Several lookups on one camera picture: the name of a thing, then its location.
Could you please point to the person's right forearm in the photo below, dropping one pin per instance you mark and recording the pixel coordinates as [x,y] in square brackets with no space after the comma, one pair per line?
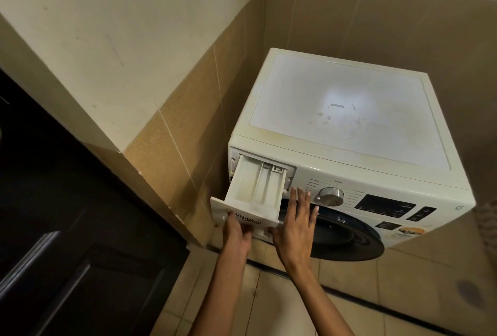
[322,304]

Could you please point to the person's left forearm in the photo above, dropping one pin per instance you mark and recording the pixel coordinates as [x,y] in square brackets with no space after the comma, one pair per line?
[221,297]

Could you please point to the silver control knob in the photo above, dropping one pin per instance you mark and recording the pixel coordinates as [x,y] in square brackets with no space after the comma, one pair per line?
[330,196]

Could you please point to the white detergent drawer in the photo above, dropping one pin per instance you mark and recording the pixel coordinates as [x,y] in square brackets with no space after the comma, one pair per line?
[256,180]

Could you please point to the person's right hand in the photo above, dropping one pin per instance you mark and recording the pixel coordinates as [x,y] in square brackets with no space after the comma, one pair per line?
[297,238]

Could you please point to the white washing machine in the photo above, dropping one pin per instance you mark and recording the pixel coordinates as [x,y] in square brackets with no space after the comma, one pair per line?
[349,106]

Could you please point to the black display panel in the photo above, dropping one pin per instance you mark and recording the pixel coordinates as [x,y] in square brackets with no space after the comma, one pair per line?
[384,207]

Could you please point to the person's left hand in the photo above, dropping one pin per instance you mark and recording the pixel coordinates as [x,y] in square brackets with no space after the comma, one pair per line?
[237,240]

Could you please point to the round metal floor drain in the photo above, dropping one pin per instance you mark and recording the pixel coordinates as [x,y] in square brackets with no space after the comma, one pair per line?
[470,295]

